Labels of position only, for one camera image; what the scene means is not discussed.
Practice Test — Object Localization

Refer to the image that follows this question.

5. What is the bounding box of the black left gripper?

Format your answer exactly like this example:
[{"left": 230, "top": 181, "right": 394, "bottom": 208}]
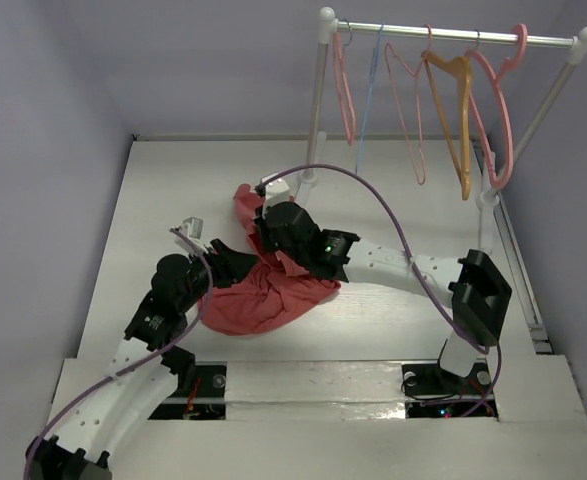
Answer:
[{"left": 179, "top": 238, "right": 256, "bottom": 311}]

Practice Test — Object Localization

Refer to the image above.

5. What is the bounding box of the red t shirt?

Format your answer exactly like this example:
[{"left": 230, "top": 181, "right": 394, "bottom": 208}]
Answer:
[{"left": 203, "top": 183, "right": 341, "bottom": 336}]

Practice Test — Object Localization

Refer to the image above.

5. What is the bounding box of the thick pink plastic hanger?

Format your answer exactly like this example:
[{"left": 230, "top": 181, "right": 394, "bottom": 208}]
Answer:
[{"left": 464, "top": 23, "right": 528, "bottom": 191}]

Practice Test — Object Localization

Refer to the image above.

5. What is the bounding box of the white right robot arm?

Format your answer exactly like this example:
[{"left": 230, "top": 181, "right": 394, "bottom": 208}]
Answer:
[{"left": 254, "top": 201, "right": 512, "bottom": 392}]

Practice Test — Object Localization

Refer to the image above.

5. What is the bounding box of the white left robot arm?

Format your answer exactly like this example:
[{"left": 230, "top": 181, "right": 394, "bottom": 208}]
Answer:
[{"left": 23, "top": 239, "right": 259, "bottom": 479}]

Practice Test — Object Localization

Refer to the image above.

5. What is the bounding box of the pink hanger far left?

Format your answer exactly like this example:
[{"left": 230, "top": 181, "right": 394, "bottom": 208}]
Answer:
[{"left": 332, "top": 19, "right": 357, "bottom": 146}]

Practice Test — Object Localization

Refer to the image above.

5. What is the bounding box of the orange wooden hanger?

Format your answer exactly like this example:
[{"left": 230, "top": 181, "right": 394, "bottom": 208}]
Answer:
[{"left": 420, "top": 48, "right": 474, "bottom": 201}]

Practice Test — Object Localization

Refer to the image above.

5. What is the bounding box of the white metal clothes rack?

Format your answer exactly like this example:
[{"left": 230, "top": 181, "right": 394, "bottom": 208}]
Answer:
[{"left": 292, "top": 6, "right": 587, "bottom": 257}]

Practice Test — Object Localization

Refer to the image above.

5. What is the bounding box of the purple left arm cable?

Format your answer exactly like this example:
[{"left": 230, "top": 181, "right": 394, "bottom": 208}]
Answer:
[{"left": 22, "top": 227, "right": 214, "bottom": 480}]

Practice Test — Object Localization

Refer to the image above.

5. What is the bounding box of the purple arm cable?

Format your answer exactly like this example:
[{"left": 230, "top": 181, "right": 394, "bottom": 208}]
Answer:
[
  {"left": 255, "top": 164, "right": 503, "bottom": 418},
  {"left": 22, "top": 227, "right": 214, "bottom": 480}
]

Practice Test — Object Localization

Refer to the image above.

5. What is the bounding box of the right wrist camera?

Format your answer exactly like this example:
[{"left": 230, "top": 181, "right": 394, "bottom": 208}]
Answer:
[{"left": 254, "top": 174, "right": 291, "bottom": 209}]

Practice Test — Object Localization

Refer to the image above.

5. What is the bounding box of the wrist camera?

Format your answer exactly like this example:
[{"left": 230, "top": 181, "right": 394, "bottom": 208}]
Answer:
[
  {"left": 170, "top": 216, "right": 206, "bottom": 253},
  {"left": 254, "top": 174, "right": 291, "bottom": 209}
]

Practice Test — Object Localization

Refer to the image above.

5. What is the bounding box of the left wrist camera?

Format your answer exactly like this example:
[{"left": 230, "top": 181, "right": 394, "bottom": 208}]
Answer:
[{"left": 170, "top": 216, "right": 206, "bottom": 253}]

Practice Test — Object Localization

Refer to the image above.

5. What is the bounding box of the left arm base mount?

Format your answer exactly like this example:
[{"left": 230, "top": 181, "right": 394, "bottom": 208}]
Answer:
[{"left": 149, "top": 363, "right": 227, "bottom": 421}]

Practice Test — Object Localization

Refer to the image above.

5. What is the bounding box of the thin pink wire hanger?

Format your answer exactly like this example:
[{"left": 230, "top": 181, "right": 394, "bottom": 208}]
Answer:
[{"left": 383, "top": 23, "right": 434, "bottom": 185}]

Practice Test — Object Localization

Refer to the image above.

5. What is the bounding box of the blue wire hanger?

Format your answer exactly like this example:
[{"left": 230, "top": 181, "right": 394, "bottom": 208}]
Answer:
[{"left": 354, "top": 23, "right": 385, "bottom": 174}]

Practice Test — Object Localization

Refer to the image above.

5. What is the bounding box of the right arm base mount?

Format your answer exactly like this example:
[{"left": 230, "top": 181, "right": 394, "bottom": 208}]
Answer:
[{"left": 401, "top": 362, "right": 498, "bottom": 419}]

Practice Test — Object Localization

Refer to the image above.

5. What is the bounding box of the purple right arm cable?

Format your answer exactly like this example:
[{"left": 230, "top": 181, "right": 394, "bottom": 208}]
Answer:
[{"left": 255, "top": 164, "right": 503, "bottom": 418}]

